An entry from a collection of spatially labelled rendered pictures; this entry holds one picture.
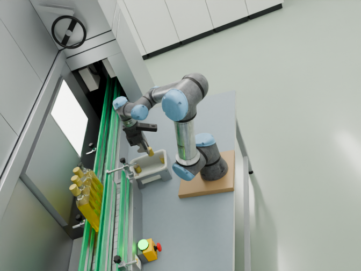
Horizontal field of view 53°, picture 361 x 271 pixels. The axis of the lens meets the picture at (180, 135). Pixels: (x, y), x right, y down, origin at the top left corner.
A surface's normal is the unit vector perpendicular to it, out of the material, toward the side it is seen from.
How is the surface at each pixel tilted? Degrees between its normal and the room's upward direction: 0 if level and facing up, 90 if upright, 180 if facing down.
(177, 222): 0
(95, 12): 90
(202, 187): 2
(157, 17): 90
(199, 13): 90
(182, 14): 90
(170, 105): 81
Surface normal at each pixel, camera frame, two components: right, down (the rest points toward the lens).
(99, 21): 0.10, 0.58
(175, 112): -0.63, 0.52
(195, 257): -0.33, -0.75
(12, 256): 0.94, -0.33
